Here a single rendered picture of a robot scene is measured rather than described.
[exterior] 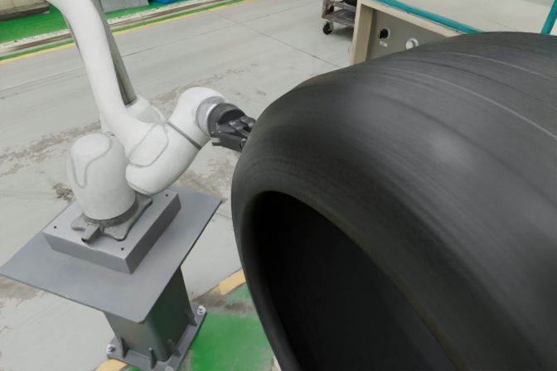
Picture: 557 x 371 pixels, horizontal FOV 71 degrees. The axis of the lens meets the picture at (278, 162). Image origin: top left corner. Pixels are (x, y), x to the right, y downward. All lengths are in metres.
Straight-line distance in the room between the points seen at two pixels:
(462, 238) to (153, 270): 1.08
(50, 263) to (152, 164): 0.60
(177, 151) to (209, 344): 1.10
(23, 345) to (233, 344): 0.88
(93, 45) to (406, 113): 0.77
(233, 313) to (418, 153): 1.67
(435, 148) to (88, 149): 0.99
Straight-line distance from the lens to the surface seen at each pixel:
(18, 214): 2.67
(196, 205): 1.39
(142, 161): 0.89
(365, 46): 1.38
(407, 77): 0.30
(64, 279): 1.32
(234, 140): 0.70
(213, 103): 0.84
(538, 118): 0.28
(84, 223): 1.30
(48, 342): 2.04
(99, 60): 0.93
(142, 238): 1.24
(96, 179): 1.14
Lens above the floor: 1.61
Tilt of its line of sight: 39 degrees down
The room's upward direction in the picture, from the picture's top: straight up
